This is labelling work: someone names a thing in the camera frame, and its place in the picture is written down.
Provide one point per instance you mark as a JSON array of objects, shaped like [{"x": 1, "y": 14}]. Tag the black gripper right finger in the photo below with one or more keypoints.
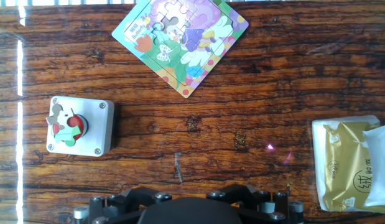
[{"x": 267, "y": 208}]

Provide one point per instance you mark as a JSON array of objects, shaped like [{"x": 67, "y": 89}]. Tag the gold foil snack packet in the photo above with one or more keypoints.
[{"x": 341, "y": 165}]

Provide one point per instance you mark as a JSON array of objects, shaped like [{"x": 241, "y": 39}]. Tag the girl head puzzle piece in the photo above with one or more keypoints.
[{"x": 60, "y": 126}]

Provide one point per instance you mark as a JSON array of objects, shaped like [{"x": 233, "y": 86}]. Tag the colourful butterfly puzzle board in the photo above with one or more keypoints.
[{"x": 192, "y": 56}]

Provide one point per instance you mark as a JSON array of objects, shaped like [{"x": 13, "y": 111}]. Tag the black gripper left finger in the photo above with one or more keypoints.
[{"x": 117, "y": 208}]

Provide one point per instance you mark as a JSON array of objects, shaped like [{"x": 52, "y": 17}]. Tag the white box with red button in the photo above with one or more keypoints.
[{"x": 97, "y": 130}]

